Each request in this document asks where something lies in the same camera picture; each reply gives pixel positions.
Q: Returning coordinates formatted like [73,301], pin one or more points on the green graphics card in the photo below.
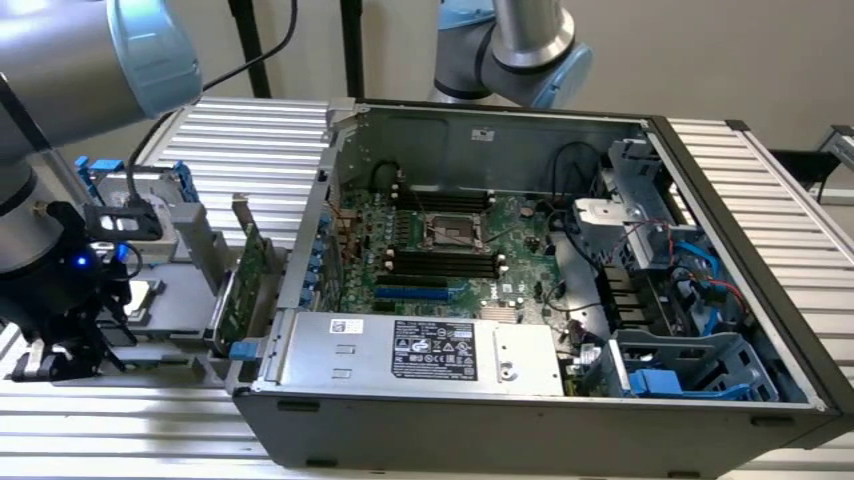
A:
[251,280]

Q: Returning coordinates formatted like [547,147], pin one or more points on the silver power supply unit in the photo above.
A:
[360,355]

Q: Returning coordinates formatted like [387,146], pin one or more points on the blue expansion slot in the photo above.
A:
[411,292]

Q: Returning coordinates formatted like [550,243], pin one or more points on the blue case latch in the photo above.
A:
[243,349]

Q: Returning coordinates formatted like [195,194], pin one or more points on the grey parts rack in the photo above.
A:
[193,280]

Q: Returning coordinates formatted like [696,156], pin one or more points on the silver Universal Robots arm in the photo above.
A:
[60,75]

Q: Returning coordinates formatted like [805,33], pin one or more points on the long black expansion slot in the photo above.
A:
[412,281]

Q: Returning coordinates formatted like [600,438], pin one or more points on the hard disk with blue rails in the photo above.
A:
[157,186]

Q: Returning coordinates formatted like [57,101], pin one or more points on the metal disk bay cage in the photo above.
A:
[640,200]

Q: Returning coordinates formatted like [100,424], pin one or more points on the silver CPU chip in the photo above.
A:
[145,299]

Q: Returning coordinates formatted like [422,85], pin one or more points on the black stand pole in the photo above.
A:
[352,50]
[253,50]

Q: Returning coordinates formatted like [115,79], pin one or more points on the blue disk bay latch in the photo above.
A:
[655,385]

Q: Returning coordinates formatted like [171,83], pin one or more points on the aluminium profile rail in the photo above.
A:
[837,150]

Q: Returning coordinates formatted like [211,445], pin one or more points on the grey plastic disk bay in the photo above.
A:
[707,360]

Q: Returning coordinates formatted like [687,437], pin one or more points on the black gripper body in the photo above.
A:
[56,282]

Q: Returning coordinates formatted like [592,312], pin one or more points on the short black expansion slot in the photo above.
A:
[392,307]

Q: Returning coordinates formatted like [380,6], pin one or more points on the green motherboard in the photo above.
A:
[520,260]

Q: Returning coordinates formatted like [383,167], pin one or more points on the open black PC case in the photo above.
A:
[534,430]

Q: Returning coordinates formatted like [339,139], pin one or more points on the black fan shroud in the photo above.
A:
[627,295]

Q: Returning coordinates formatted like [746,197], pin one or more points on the CPU socket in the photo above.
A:
[451,230]

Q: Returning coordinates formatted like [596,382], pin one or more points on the black RAM slot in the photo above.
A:
[443,258]
[443,271]
[443,198]
[443,265]
[443,252]
[443,192]

